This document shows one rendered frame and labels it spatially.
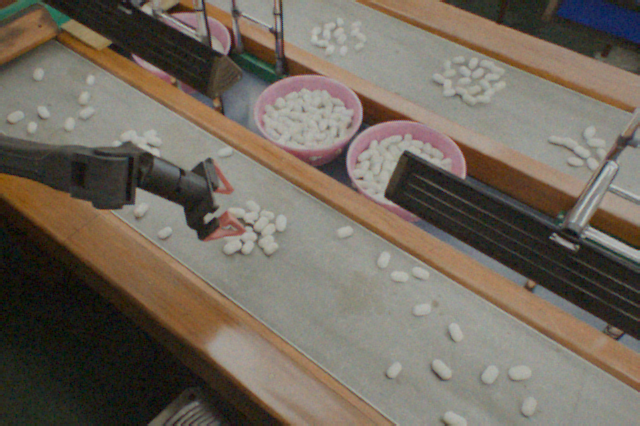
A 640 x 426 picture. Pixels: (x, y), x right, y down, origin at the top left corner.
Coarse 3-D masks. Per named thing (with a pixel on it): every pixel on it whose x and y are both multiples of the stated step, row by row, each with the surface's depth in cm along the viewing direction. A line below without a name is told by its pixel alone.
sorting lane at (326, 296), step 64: (64, 64) 146; (0, 128) 132; (128, 128) 132; (192, 128) 132; (256, 192) 120; (192, 256) 110; (256, 256) 110; (320, 256) 110; (320, 320) 101; (384, 320) 101; (448, 320) 101; (512, 320) 101; (384, 384) 94; (448, 384) 94; (512, 384) 94; (576, 384) 94
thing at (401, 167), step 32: (416, 160) 76; (384, 192) 79; (416, 192) 77; (448, 192) 74; (480, 192) 72; (448, 224) 75; (480, 224) 73; (512, 224) 71; (544, 224) 69; (512, 256) 72; (544, 256) 69; (576, 256) 68; (608, 256) 66; (544, 288) 71; (576, 288) 68; (608, 288) 67; (608, 320) 68
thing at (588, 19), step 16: (560, 0) 104; (576, 0) 103; (592, 0) 102; (608, 0) 100; (624, 0) 99; (544, 16) 106; (560, 16) 105; (576, 16) 103; (592, 16) 102; (608, 16) 101; (624, 16) 100; (592, 32) 103; (608, 32) 101; (624, 32) 100; (624, 48) 101
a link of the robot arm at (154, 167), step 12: (144, 156) 82; (156, 156) 81; (144, 168) 80; (156, 168) 80; (168, 168) 82; (144, 180) 80; (156, 180) 80; (168, 180) 81; (156, 192) 82; (168, 192) 83
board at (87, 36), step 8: (160, 0) 158; (168, 0) 158; (176, 0) 159; (168, 8) 158; (72, 24) 151; (80, 24) 151; (72, 32) 149; (80, 32) 149; (88, 32) 149; (88, 40) 147; (96, 40) 147; (104, 40) 147; (96, 48) 145
